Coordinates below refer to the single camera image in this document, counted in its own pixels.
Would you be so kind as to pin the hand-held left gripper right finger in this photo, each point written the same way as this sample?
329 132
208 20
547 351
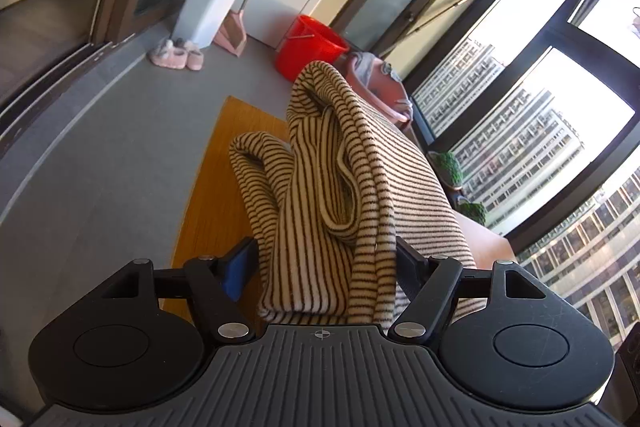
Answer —
410 267

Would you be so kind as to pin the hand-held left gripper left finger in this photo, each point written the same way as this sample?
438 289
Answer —
240 269

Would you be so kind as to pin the striped knit sweater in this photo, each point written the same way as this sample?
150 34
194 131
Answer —
320 187

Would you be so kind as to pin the green potted plant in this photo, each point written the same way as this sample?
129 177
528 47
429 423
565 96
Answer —
474 212
447 167

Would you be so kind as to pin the apartment buildings outside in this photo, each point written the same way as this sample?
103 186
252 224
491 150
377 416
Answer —
525 142

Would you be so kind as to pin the pink plastic basin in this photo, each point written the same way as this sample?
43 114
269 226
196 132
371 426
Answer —
385 92

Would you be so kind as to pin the pale crumpled laundry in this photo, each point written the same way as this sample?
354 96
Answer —
367 64

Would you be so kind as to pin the pink fluffy slipper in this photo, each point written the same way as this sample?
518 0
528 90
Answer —
167 57
194 59

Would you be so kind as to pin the red plastic bucket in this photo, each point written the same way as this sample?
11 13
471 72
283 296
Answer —
305 52

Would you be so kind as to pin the wooden mop pole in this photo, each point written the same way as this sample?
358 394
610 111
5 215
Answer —
425 26

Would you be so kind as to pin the white bin with black lid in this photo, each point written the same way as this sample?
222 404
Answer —
205 17

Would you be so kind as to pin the black window frame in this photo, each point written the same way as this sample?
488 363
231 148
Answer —
550 29

